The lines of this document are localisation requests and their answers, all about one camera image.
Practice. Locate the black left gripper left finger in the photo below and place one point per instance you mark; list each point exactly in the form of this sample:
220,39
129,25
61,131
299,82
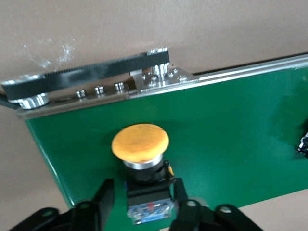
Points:
96,214

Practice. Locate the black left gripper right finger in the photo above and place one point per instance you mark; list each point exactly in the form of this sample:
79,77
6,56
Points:
190,216

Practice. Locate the green conveyor belt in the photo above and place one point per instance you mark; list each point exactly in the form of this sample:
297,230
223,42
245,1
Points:
216,132

